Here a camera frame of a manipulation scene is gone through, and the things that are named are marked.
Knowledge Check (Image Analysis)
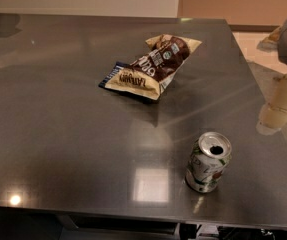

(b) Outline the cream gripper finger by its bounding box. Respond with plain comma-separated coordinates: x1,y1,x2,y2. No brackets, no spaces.
258,74,287,130
257,27,281,51

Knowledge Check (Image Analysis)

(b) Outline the green white 7up can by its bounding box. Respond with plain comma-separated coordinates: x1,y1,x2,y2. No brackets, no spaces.
185,132,232,193

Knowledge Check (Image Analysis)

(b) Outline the brown cream snack bag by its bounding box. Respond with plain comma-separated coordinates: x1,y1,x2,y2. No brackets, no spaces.
99,34,201,100

